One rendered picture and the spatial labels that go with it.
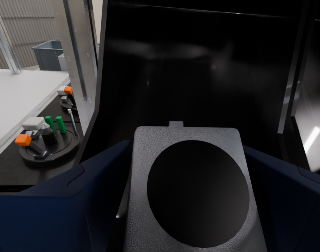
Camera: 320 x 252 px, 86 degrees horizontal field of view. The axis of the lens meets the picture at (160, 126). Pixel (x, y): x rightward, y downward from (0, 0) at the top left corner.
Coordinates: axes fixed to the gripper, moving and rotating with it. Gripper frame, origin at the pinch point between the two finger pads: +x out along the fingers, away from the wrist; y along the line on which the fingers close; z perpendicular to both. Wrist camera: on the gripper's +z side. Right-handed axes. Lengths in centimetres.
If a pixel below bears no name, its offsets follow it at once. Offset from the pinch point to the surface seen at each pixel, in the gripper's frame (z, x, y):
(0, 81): -10, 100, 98
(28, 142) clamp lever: -11.8, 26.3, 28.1
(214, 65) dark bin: 4.2, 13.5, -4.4
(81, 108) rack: 0.6, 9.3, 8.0
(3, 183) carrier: -21.0, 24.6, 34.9
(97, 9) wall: 124, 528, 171
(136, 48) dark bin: 5.8, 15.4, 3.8
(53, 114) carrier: -14, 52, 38
